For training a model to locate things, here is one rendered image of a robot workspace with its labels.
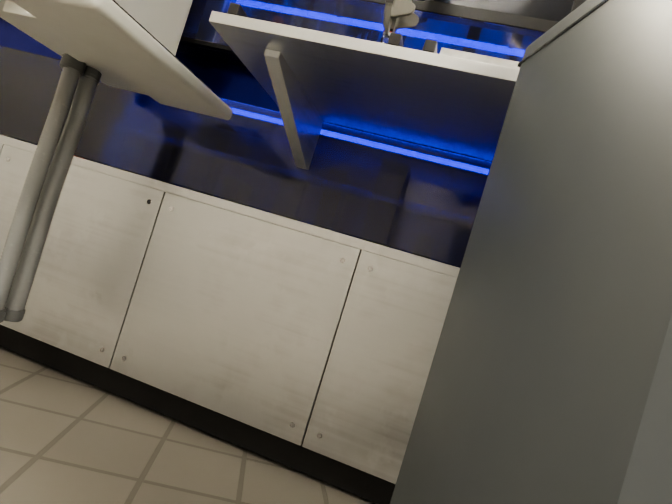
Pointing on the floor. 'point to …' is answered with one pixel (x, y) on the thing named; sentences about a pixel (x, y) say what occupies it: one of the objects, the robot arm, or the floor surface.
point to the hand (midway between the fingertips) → (386, 30)
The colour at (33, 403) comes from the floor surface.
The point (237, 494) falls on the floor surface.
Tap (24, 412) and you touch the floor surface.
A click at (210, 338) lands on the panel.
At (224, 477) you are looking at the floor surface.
